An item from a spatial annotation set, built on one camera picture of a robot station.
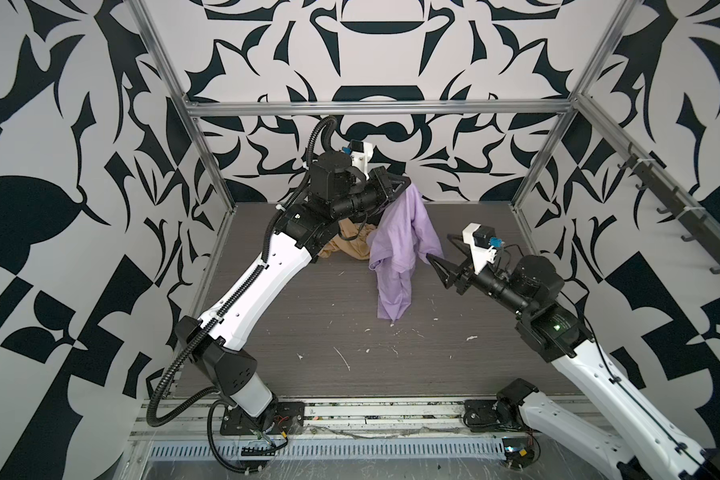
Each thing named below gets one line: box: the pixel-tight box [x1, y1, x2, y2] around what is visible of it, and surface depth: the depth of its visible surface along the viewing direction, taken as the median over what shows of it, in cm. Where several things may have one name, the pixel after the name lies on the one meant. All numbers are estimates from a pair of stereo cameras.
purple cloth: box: [367, 183, 444, 323], surface depth 71 cm
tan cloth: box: [318, 218, 376, 260], surface depth 104 cm
